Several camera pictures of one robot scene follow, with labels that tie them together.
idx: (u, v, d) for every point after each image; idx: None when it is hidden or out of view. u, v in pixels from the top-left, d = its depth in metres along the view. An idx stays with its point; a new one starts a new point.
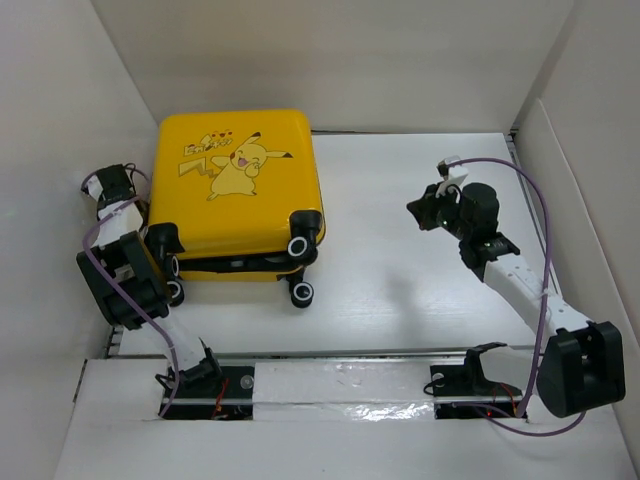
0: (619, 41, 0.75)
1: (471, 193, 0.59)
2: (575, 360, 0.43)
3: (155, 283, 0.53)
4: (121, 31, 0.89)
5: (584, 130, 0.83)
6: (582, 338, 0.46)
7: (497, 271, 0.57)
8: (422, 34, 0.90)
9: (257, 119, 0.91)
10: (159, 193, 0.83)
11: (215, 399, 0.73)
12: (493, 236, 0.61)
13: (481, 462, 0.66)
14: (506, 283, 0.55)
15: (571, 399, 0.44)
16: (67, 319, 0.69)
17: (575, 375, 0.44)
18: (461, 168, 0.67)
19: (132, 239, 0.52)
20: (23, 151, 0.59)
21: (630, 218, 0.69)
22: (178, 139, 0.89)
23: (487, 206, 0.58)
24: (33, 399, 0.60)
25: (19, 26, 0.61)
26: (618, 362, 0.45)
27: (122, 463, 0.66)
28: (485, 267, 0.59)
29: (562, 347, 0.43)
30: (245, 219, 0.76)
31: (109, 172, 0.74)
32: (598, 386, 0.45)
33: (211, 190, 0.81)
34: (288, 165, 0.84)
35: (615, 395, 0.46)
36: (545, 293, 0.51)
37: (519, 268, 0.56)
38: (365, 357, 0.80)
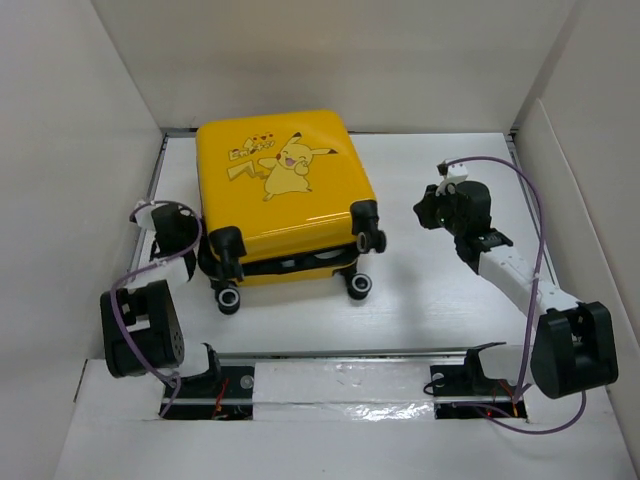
0: (619, 40, 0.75)
1: (464, 189, 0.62)
2: (566, 338, 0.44)
3: (167, 345, 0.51)
4: (121, 31, 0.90)
5: (585, 129, 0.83)
6: (573, 318, 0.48)
7: (490, 261, 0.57)
8: (421, 34, 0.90)
9: (296, 120, 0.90)
10: (208, 199, 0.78)
11: (215, 399, 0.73)
12: (487, 230, 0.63)
13: (481, 462, 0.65)
14: (499, 271, 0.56)
15: (564, 378, 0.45)
16: (68, 318, 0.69)
17: (567, 353, 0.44)
18: (461, 168, 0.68)
19: (161, 293, 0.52)
20: (24, 150, 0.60)
21: (630, 217, 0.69)
22: (221, 145, 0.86)
23: (480, 200, 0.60)
24: (33, 398, 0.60)
25: (19, 25, 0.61)
26: (607, 340, 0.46)
27: (123, 464, 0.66)
28: (479, 258, 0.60)
29: (553, 324, 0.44)
30: (309, 215, 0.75)
31: (164, 217, 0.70)
32: (590, 366, 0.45)
33: (267, 191, 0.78)
34: (337, 160, 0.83)
35: (608, 377, 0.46)
36: (535, 277, 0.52)
37: (512, 257, 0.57)
38: (365, 357, 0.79)
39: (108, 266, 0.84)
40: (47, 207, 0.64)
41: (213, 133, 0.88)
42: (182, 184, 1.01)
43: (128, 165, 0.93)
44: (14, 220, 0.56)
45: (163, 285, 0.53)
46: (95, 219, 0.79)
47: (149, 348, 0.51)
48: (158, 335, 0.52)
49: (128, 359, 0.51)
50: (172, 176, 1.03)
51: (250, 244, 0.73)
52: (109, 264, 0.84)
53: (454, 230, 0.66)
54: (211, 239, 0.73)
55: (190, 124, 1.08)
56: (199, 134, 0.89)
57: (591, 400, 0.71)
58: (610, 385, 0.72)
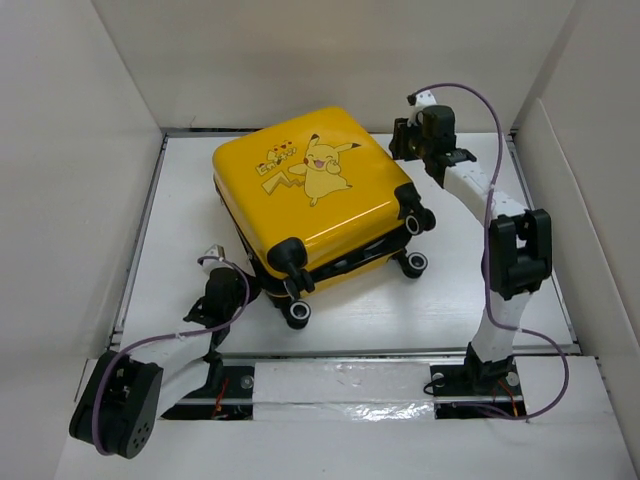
0: (619, 40, 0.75)
1: (429, 109, 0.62)
2: (511, 239, 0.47)
3: (124, 436, 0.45)
4: (122, 31, 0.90)
5: (585, 129, 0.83)
6: (519, 223, 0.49)
7: (454, 177, 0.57)
8: (421, 33, 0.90)
9: (310, 123, 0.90)
10: (253, 220, 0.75)
11: (215, 399, 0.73)
12: (454, 148, 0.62)
13: (481, 462, 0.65)
14: (461, 185, 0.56)
15: (506, 273, 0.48)
16: (68, 318, 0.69)
17: (511, 252, 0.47)
18: (429, 97, 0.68)
19: (149, 375, 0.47)
20: (26, 149, 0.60)
21: (631, 217, 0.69)
22: (248, 164, 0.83)
23: (444, 118, 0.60)
24: (34, 397, 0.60)
25: (20, 24, 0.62)
26: (549, 242, 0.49)
27: (124, 464, 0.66)
28: (444, 174, 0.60)
29: (502, 227, 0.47)
30: (360, 208, 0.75)
31: (216, 286, 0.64)
32: (530, 263, 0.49)
33: (310, 196, 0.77)
34: (361, 153, 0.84)
35: (544, 273, 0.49)
36: (491, 188, 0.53)
37: (473, 171, 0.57)
38: (365, 357, 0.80)
39: (109, 266, 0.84)
40: (48, 208, 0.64)
41: (238, 154, 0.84)
42: (181, 184, 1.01)
43: (128, 166, 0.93)
44: (14, 220, 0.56)
45: (156, 370, 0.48)
46: (95, 219, 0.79)
47: (109, 430, 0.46)
48: (122, 421, 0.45)
49: (87, 429, 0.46)
50: (172, 176, 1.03)
51: (312, 249, 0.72)
52: (109, 264, 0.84)
53: (423, 153, 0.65)
54: (271, 256, 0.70)
55: (190, 124, 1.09)
56: (218, 165, 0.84)
57: (591, 400, 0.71)
58: (610, 385, 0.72)
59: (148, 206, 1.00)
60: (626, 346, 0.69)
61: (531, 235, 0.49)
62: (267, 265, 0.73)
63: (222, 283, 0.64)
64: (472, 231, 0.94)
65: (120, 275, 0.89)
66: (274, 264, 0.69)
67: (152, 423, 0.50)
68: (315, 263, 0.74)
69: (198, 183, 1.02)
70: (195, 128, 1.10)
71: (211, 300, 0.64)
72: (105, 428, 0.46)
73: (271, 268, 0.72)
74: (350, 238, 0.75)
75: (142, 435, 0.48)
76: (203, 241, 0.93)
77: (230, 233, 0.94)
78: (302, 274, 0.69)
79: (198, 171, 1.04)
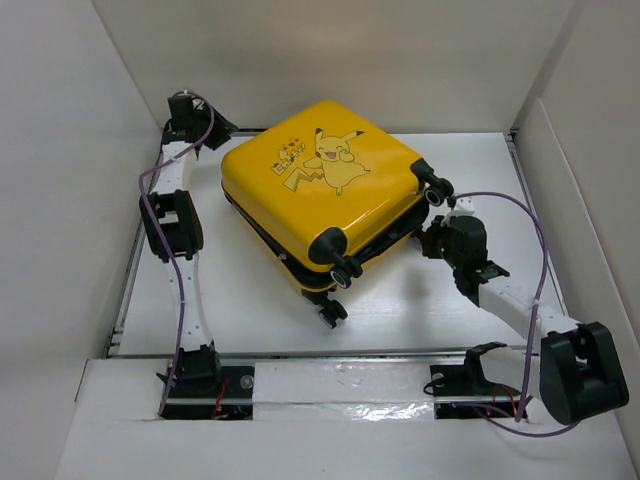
0: (618, 41, 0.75)
1: (460, 225, 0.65)
2: (569, 358, 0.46)
3: (192, 236, 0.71)
4: (122, 31, 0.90)
5: (585, 129, 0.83)
6: (576, 340, 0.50)
7: (489, 292, 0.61)
8: (421, 33, 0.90)
9: (314, 117, 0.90)
10: (283, 221, 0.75)
11: (215, 399, 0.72)
12: (484, 263, 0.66)
13: (481, 462, 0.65)
14: (498, 300, 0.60)
15: (575, 403, 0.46)
16: (68, 320, 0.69)
17: (575, 377, 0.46)
18: (468, 204, 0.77)
19: (183, 199, 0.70)
20: (26, 150, 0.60)
21: (631, 217, 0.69)
22: (264, 165, 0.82)
23: (477, 234, 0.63)
24: (34, 399, 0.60)
25: (19, 25, 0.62)
26: (612, 361, 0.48)
27: (125, 464, 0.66)
28: (478, 291, 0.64)
29: (556, 346, 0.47)
30: (383, 191, 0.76)
31: (176, 103, 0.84)
32: (600, 388, 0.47)
33: (335, 187, 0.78)
34: (367, 140, 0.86)
35: (620, 397, 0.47)
36: (535, 303, 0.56)
37: (509, 286, 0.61)
38: (365, 357, 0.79)
39: (109, 266, 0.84)
40: (46, 207, 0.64)
41: (252, 158, 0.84)
42: None
43: (128, 165, 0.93)
44: (14, 220, 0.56)
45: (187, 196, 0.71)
46: (95, 219, 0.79)
47: (181, 241, 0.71)
48: (185, 231, 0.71)
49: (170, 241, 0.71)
50: None
51: (350, 234, 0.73)
52: (109, 264, 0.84)
53: (454, 261, 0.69)
54: (315, 249, 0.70)
55: None
56: (232, 172, 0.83)
57: None
58: None
59: None
60: (625, 347, 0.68)
61: (591, 353, 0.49)
62: (309, 261, 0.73)
63: (182, 101, 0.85)
64: None
65: (120, 275, 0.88)
66: (317, 253, 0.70)
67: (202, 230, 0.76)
68: (355, 246, 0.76)
69: (198, 183, 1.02)
70: None
71: (178, 119, 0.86)
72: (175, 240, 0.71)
73: (317, 264, 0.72)
74: (382, 217, 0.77)
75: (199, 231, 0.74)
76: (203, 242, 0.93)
77: (230, 233, 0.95)
78: (348, 260, 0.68)
79: (197, 171, 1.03)
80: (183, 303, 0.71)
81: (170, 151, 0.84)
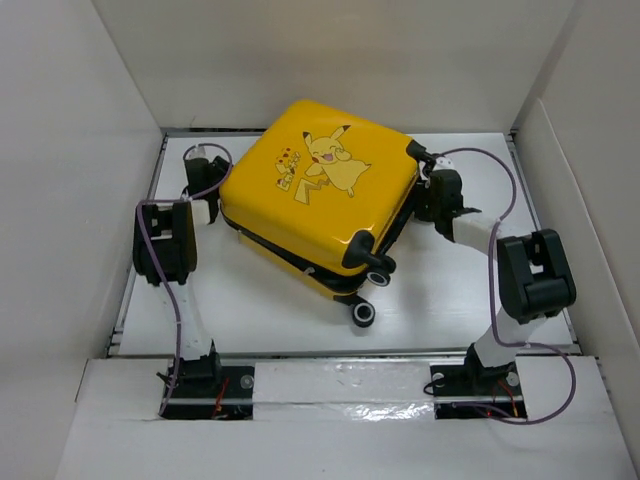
0: (619, 41, 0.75)
1: (436, 172, 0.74)
2: (521, 254, 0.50)
3: (183, 254, 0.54)
4: (121, 31, 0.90)
5: (585, 130, 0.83)
6: (532, 249, 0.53)
7: (462, 223, 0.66)
8: (421, 34, 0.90)
9: (297, 121, 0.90)
10: (308, 236, 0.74)
11: (215, 399, 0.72)
12: (459, 207, 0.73)
13: (480, 463, 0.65)
14: (470, 228, 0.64)
15: (525, 292, 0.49)
16: (68, 320, 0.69)
17: (524, 268, 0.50)
18: (448, 163, 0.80)
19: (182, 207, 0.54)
20: (27, 151, 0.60)
21: (631, 218, 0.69)
22: (267, 184, 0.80)
23: (451, 178, 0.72)
24: (34, 399, 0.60)
25: (19, 25, 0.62)
26: (559, 260, 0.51)
27: (124, 464, 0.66)
28: (454, 226, 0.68)
29: (509, 243, 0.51)
30: (391, 183, 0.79)
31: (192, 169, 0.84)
32: (547, 283, 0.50)
33: (346, 189, 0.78)
34: (355, 133, 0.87)
35: (567, 295, 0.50)
36: (496, 221, 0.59)
37: (479, 217, 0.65)
38: (365, 357, 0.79)
39: (109, 266, 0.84)
40: (46, 208, 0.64)
41: (251, 179, 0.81)
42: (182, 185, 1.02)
43: (128, 165, 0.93)
44: (14, 220, 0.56)
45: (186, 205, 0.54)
46: (95, 219, 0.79)
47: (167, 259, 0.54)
48: (177, 245, 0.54)
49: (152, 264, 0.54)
50: (173, 176, 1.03)
51: (375, 232, 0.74)
52: (109, 264, 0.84)
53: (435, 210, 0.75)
54: (348, 257, 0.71)
55: (190, 124, 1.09)
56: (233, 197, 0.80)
57: (592, 400, 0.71)
58: (610, 385, 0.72)
59: None
60: (626, 347, 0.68)
61: (542, 256, 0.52)
62: (338, 268, 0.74)
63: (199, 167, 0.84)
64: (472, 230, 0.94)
65: (120, 275, 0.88)
66: (350, 259, 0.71)
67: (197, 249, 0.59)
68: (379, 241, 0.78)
69: None
70: (196, 129, 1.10)
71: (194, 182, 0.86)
72: (164, 256, 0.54)
73: (348, 270, 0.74)
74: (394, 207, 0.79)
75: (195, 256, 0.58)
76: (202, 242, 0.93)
77: (230, 233, 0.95)
78: (382, 259, 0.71)
79: None
80: (180, 325, 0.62)
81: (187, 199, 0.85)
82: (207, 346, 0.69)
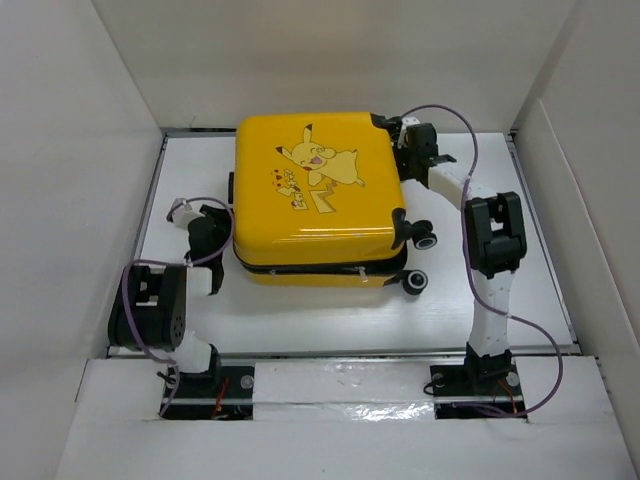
0: (619, 41, 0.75)
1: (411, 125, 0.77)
2: (484, 216, 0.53)
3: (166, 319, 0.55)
4: (121, 30, 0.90)
5: (585, 129, 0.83)
6: (494, 207, 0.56)
7: (436, 174, 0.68)
8: (421, 34, 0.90)
9: (265, 136, 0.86)
10: (353, 241, 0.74)
11: (215, 399, 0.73)
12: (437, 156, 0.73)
13: (480, 463, 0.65)
14: (443, 180, 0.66)
15: (482, 248, 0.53)
16: (68, 319, 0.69)
17: (485, 227, 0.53)
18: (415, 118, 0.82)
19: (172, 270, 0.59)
20: (26, 150, 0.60)
21: (631, 217, 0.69)
22: (285, 213, 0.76)
23: (425, 129, 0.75)
24: (34, 398, 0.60)
25: (19, 25, 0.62)
26: (518, 220, 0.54)
27: (124, 464, 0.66)
28: (429, 176, 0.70)
29: (475, 205, 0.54)
30: (383, 158, 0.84)
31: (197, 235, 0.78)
32: (504, 240, 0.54)
33: (355, 181, 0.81)
34: (323, 127, 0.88)
35: (519, 249, 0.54)
36: (467, 179, 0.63)
37: (453, 169, 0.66)
38: (365, 357, 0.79)
39: (109, 266, 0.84)
40: (47, 208, 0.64)
41: (263, 215, 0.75)
42: (182, 185, 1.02)
43: (129, 165, 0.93)
44: (14, 219, 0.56)
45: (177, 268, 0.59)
46: (95, 219, 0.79)
47: (149, 325, 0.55)
48: (160, 313, 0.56)
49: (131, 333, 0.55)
50: (173, 176, 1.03)
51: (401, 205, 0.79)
52: (110, 264, 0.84)
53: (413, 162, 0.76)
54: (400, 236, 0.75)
55: (190, 124, 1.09)
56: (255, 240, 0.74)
57: (591, 400, 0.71)
58: (610, 384, 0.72)
59: (149, 206, 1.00)
60: (626, 347, 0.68)
61: (504, 216, 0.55)
62: (384, 252, 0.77)
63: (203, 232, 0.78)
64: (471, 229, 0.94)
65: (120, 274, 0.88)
66: (399, 238, 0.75)
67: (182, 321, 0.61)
68: None
69: (198, 183, 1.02)
70: (196, 129, 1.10)
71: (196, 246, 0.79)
72: (142, 326, 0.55)
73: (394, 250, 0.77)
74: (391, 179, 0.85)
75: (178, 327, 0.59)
76: None
77: None
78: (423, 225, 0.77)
79: (198, 171, 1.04)
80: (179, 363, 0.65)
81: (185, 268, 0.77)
82: (206, 364, 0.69)
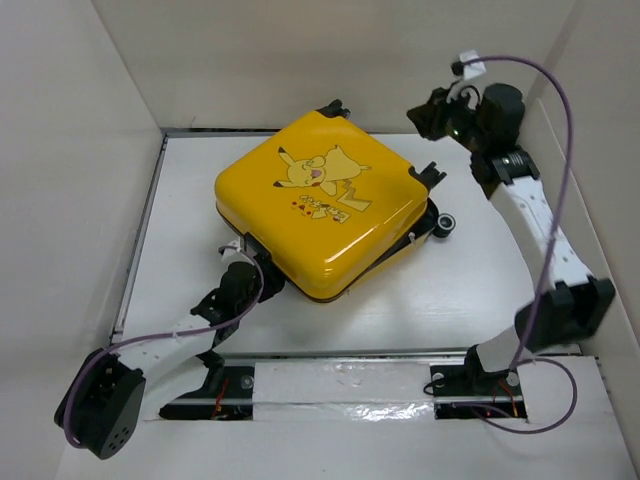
0: (619, 40, 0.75)
1: (492, 95, 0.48)
2: (564, 314, 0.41)
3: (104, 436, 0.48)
4: (121, 30, 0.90)
5: (585, 129, 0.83)
6: (576, 289, 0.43)
7: (508, 197, 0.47)
8: (421, 34, 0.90)
9: (257, 179, 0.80)
10: (400, 217, 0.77)
11: (215, 399, 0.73)
12: (512, 149, 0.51)
13: (481, 463, 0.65)
14: (516, 215, 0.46)
15: (544, 336, 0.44)
16: (67, 319, 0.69)
17: (560, 322, 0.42)
18: (478, 67, 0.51)
19: (135, 380, 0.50)
20: (26, 150, 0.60)
21: (631, 217, 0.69)
22: (337, 230, 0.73)
23: (511, 109, 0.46)
24: (33, 399, 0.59)
25: (18, 23, 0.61)
26: (601, 312, 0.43)
27: (124, 465, 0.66)
28: (496, 187, 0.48)
29: (557, 300, 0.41)
30: (360, 141, 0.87)
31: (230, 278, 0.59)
32: (573, 330, 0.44)
33: (361, 170, 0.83)
34: (297, 143, 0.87)
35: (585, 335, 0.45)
36: (554, 237, 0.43)
37: (534, 198, 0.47)
38: (365, 357, 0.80)
39: (108, 266, 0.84)
40: (47, 208, 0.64)
41: (319, 242, 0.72)
42: (181, 185, 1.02)
43: (128, 165, 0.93)
44: (13, 219, 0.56)
45: (140, 379, 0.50)
46: (94, 219, 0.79)
47: (86, 427, 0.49)
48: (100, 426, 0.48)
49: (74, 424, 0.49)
50: (173, 176, 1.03)
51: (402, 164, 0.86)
52: (109, 265, 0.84)
53: (476, 148, 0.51)
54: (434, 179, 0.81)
55: (190, 124, 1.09)
56: (325, 269, 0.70)
57: (591, 400, 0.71)
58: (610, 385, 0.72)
59: (149, 206, 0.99)
60: (626, 348, 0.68)
61: (587, 303, 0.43)
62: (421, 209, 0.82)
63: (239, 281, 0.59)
64: (471, 229, 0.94)
65: (120, 275, 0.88)
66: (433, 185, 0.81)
67: (130, 428, 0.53)
68: None
69: (198, 183, 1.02)
70: (196, 129, 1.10)
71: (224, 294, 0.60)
72: (82, 427, 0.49)
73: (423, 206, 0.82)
74: None
75: (121, 436, 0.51)
76: (202, 242, 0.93)
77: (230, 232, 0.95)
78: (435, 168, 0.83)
79: (197, 171, 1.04)
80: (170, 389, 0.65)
81: (183, 325, 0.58)
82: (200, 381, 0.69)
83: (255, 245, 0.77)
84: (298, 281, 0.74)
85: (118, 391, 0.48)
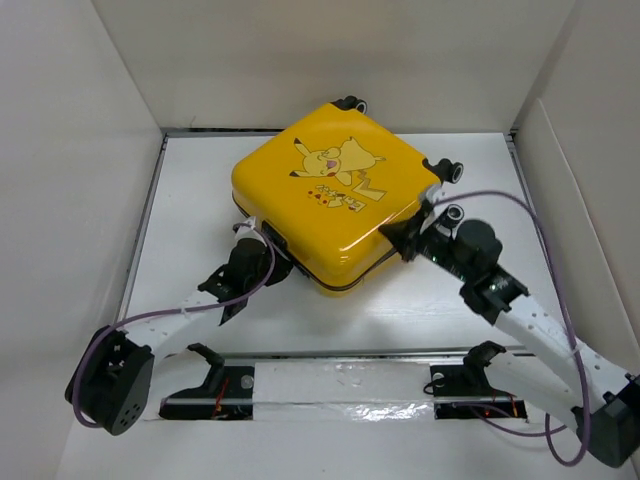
0: (619, 42, 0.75)
1: (470, 238, 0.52)
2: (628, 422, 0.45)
3: (112, 413, 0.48)
4: (121, 30, 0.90)
5: (585, 130, 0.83)
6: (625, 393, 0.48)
7: (514, 322, 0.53)
8: (421, 35, 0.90)
9: (274, 169, 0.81)
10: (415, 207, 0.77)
11: (215, 399, 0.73)
12: (494, 272, 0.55)
13: (480, 463, 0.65)
14: (526, 335, 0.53)
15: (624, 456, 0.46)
16: (67, 320, 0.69)
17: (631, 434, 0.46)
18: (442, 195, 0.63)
19: (143, 358, 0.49)
20: (27, 151, 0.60)
21: (631, 217, 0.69)
22: (353, 218, 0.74)
23: (490, 247, 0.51)
24: (33, 400, 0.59)
25: (18, 24, 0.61)
26: None
27: (123, 465, 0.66)
28: (495, 315, 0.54)
29: (616, 414, 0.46)
30: (374, 133, 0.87)
31: (241, 254, 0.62)
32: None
33: (376, 161, 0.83)
34: (312, 134, 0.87)
35: None
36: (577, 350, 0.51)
37: (537, 314, 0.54)
38: (365, 358, 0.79)
39: (108, 267, 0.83)
40: (47, 208, 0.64)
41: (335, 230, 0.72)
42: (181, 185, 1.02)
43: (128, 165, 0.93)
44: (13, 219, 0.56)
45: (147, 357, 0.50)
46: (94, 220, 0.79)
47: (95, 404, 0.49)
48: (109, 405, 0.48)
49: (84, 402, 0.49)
50: (173, 176, 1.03)
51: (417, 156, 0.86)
52: (109, 265, 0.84)
53: (459, 274, 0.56)
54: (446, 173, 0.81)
55: (191, 124, 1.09)
56: (341, 256, 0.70)
57: None
58: None
59: (149, 206, 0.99)
60: (625, 348, 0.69)
61: None
62: None
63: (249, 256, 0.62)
64: None
65: (120, 275, 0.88)
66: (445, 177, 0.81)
67: (140, 406, 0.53)
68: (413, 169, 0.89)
69: (198, 183, 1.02)
70: (196, 129, 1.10)
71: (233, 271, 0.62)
72: (93, 405, 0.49)
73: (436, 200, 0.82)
74: None
75: (131, 413, 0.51)
76: (202, 242, 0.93)
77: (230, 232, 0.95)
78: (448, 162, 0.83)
79: (197, 171, 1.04)
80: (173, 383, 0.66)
81: (191, 301, 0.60)
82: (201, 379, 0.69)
83: (270, 234, 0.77)
84: (315, 270, 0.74)
85: (125, 371, 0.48)
